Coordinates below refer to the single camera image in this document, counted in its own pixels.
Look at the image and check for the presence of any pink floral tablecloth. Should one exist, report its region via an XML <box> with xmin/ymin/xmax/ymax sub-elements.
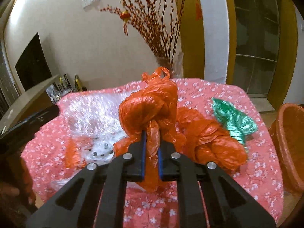
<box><xmin>22</xmin><ymin>79</ymin><xmax>283</xmax><ymax>227</ymax></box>

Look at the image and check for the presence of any small orange plastic bag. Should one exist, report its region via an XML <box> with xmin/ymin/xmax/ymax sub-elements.
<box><xmin>64</xmin><ymin>135</ymin><xmax>93</xmax><ymax>169</ymax></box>

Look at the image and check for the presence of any green foil wrapper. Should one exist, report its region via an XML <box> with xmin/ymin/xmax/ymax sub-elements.
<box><xmin>212</xmin><ymin>98</ymin><xmax>258</xmax><ymax>147</ymax></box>

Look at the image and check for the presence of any wooden tv cabinet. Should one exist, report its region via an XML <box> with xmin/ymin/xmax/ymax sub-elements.
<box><xmin>1</xmin><ymin>75</ymin><xmax>59</xmax><ymax>133</ymax></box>

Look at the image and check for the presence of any orange woven trash basket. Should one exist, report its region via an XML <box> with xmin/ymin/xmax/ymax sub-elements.
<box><xmin>268</xmin><ymin>103</ymin><xmax>303</xmax><ymax>195</ymax></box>

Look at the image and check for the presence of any black television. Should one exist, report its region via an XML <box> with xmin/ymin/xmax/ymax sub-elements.
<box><xmin>15</xmin><ymin>33</ymin><xmax>52</xmax><ymax>91</ymax></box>

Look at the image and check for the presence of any orange plastic bag front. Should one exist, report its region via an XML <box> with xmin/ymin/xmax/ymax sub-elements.
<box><xmin>114</xmin><ymin>67</ymin><xmax>187</xmax><ymax>192</ymax></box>

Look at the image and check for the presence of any orange plastic bag knotted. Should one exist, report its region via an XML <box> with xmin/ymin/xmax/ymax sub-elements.
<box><xmin>177</xmin><ymin>107</ymin><xmax>248</xmax><ymax>171</ymax></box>

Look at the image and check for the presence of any glass vase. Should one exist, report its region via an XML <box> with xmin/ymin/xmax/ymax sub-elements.
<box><xmin>156</xmin><ymin>51</ymin><xmax>184</xmax><ymax>78</ymax></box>

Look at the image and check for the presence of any person's left hand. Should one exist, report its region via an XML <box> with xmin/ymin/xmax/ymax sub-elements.
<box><xmin>1</xmin><ymin>155</ymin><xmax>36</xmax><ymax>205</ymax></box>

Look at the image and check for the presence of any clutter on cabinet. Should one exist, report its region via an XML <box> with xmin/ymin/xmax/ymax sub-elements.
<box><xmin>45</xmin><ymin>74</ymin><xmax>87</xmax><ymax>104</ymax></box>

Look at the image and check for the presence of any wooden framed glass door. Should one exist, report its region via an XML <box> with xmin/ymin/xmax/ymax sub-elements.
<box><xmin>226</xmin><ymin>0</ymin><xmax>298</xmax><ymax>110</ymax></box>

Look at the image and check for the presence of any white bag with black dots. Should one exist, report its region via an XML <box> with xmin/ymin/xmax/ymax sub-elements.
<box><xmin>83</xmin><ymin>139</ymin><xmax>114</xmax><ymax>166</ymax></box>

